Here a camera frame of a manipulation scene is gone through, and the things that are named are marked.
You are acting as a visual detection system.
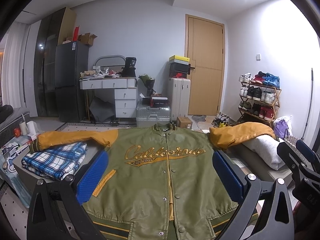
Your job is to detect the black refrigerator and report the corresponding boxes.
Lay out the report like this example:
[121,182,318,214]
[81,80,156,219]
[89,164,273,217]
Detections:
[55,41,89,122]

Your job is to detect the white cup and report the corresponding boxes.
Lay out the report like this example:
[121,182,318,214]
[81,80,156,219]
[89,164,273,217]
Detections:
[19,121,28,136]

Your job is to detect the purple bag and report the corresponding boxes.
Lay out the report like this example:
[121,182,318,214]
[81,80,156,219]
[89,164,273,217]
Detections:
[273,115,293,139]

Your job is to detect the white dressing desk with drawers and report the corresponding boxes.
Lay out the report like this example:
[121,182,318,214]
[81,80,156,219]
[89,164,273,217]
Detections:
[80,77,138,118]

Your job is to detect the grey pillow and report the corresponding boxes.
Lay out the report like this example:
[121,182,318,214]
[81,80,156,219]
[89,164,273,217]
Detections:
[242,135,285,171]

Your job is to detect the stacked shoe boxes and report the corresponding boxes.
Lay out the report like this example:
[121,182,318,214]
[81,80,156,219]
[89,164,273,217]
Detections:
[168,55,190,79]

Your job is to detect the blue white plaid folded cloth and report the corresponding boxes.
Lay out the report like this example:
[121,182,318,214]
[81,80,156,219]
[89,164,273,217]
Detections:
[21,142,87,181]

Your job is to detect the black red box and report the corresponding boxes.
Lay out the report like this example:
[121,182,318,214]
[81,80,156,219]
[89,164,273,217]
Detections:
[150,96,169,108]

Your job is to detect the wooden door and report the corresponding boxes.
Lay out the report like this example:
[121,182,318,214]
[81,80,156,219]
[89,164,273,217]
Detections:
[184,15,225,115]

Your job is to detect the cardboard boxes on fridge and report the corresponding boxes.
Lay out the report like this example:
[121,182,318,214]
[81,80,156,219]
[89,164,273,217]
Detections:
[62,26,97,46]

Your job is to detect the small cardboard box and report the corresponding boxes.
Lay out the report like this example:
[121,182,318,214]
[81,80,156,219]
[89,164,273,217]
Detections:
[177,116,193,129]

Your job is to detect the green yellow varsity jacket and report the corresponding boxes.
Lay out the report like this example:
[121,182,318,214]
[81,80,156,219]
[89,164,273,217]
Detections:
[32,122,275,239]

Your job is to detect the silver aluminium suitcase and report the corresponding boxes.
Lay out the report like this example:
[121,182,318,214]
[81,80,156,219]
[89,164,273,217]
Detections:
[136,101,171,128]

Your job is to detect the wooden shoe rack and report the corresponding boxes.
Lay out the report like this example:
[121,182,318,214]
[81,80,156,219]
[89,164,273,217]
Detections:
[238,72,281,127]

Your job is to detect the dark flower bouquet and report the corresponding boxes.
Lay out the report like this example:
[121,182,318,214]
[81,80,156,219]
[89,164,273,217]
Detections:
[139,74,155,97]

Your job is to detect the tall dark wardrobe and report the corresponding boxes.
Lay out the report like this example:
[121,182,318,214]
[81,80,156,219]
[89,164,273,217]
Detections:
[34,7,76,117]

